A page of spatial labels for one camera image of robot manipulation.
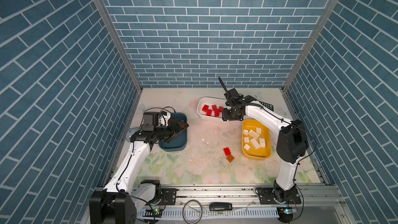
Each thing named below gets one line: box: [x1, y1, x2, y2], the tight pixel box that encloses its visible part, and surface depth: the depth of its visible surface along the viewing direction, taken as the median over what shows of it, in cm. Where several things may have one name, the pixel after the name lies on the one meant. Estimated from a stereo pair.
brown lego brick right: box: [226, 154, 235, 163], surface depth 87 cm
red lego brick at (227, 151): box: [223, 147, 232, 157], surface depth 90 cm
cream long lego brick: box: [247, 129, 261, 140], surface depth 96 cm
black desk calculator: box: [259, 101, 274, 112], surface depth 110 cm
